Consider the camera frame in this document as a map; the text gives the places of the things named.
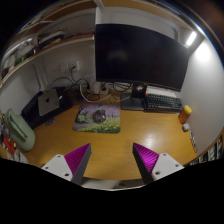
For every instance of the silver pen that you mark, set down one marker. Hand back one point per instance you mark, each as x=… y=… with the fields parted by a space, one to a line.
x=193 y=141

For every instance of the black mechanical keyboard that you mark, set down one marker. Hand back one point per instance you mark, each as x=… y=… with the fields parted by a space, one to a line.
x=163 y=102

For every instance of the orange bottle with yellow lid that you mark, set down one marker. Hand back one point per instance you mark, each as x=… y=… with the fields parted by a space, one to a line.
x=184 y=116

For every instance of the white power strip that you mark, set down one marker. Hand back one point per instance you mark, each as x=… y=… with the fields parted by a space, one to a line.
x=97 y=88

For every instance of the wooden wall shelf unit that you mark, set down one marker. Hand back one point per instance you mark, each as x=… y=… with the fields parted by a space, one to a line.
x=50 y=36

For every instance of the floral landscape print mouse pad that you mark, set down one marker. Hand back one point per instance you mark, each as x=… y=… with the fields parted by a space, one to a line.
x=85 y=125

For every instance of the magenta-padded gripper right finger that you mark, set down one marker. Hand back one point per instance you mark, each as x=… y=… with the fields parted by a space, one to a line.
x=165 y=165

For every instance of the black desktop stand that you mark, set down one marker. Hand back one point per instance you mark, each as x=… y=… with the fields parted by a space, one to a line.
x=31 y=113

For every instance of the black curved monitor with stand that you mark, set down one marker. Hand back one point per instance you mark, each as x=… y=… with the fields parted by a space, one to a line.
x=140 y=53

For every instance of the white wall socket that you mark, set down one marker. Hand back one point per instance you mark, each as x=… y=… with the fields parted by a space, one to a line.
x=72 y=66

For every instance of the row of books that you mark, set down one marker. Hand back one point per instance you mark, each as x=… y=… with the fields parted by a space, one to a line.
x=213 y=151

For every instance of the small white earbuds case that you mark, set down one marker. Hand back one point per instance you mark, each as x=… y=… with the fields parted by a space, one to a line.
x=185 y=127

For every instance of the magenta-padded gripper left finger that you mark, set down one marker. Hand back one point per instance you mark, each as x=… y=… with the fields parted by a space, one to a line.
x=60 y=165

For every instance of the white light bar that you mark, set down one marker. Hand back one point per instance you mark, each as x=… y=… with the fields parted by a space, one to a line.
x=191 y=38

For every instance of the silver mini computer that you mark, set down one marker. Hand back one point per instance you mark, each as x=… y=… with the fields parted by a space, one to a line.
x=48 y=102

